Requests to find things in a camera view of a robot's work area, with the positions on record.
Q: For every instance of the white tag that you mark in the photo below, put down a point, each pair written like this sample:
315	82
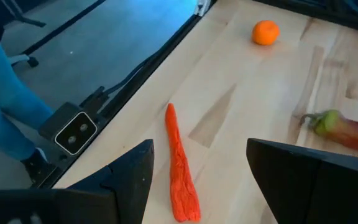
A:
202	6

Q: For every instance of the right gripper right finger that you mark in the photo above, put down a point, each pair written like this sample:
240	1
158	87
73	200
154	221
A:
291	186

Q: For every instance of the black frame rail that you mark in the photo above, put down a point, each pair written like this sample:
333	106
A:
154	62

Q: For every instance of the dark red chili pepper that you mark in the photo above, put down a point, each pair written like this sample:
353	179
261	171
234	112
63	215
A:
346	133

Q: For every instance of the office chair base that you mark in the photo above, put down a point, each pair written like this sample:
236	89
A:
32	61

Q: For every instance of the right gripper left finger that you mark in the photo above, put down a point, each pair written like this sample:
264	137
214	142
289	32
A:
126	186

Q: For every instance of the red orange carrot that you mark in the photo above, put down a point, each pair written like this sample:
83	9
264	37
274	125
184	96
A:
180	174

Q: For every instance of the orange tangerine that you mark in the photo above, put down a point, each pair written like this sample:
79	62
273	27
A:
265	32

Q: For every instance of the black table-level camera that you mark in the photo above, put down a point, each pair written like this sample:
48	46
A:
73	132

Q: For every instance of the person's blue jeans leg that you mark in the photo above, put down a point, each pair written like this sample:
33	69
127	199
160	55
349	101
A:
5	102

